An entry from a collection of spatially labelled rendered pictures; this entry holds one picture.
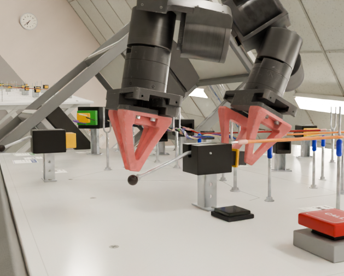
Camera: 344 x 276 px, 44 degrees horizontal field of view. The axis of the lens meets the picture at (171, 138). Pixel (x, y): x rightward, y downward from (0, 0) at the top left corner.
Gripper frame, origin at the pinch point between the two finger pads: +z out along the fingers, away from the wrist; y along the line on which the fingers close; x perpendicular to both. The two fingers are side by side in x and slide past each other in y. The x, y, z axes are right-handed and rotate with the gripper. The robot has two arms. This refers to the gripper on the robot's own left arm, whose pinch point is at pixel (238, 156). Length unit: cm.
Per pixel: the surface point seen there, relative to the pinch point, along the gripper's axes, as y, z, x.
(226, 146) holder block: -1.9, -0.1, 3.8
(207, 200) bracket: -0.9, 7.7, 2.9
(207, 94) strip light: 457, -138, -246
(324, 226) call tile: -22.1, 6.2, 4.2
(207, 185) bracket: -0.9, 5.8, 3.8
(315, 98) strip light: 253, -129, -246
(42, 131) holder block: 31.9, 7.1, 20.8
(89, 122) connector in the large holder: 68, -1, 3
